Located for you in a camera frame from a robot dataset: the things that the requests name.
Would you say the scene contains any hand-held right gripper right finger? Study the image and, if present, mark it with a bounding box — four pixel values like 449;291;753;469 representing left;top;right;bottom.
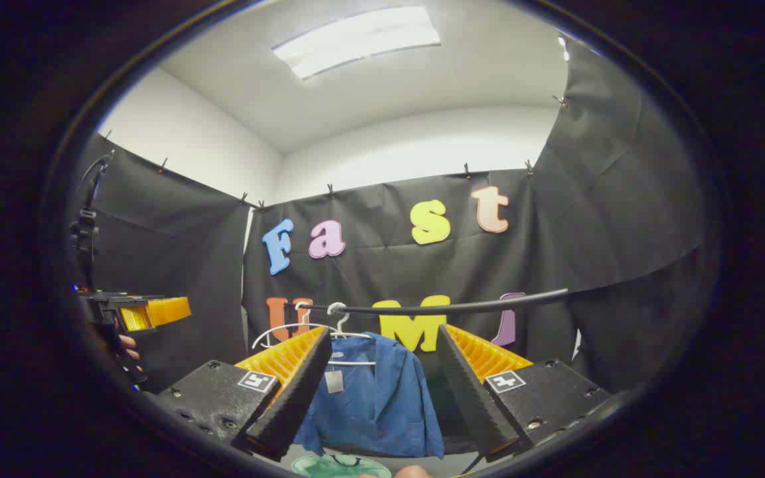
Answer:
437;324;614;464

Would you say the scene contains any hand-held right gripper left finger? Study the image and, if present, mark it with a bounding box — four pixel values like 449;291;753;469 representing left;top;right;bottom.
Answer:
154;325;333;463

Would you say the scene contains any green mesh laundry hamper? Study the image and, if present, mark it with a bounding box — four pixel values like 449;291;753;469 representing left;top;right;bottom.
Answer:
291;453;393;478

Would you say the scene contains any blue shirt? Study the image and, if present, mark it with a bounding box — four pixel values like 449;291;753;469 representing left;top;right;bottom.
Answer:
293;332;445;460

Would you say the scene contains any black clothes rack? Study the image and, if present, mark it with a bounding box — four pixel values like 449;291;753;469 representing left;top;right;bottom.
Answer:
283;287;569;317

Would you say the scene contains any ceiling light panel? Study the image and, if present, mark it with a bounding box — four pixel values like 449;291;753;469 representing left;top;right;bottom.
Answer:
272;7;442;80

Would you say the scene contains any black cable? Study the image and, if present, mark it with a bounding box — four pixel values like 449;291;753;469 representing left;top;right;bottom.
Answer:
69;151;116;293

